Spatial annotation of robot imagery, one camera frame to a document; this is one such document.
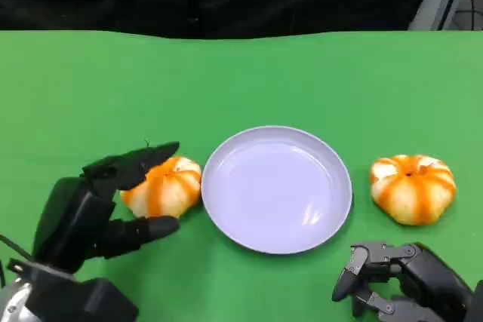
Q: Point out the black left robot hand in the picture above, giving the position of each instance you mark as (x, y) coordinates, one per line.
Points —
(71, 220)

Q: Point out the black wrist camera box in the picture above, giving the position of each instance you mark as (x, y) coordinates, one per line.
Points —
(75, 299)
(477, 303)

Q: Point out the orange white toy bread roll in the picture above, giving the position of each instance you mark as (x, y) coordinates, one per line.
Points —
(413, 192)
(170, 190)

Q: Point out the lilac plate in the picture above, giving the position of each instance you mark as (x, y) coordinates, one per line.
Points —
(277, 190)

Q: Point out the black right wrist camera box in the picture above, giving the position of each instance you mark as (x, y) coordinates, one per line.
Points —
(477, 303)

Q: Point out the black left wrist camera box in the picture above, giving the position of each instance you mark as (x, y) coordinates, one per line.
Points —
(75, 299)

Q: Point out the green table cloth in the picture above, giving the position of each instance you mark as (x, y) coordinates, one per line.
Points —
(241, 84)

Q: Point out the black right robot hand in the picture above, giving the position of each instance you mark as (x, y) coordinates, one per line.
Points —
(426, 275)

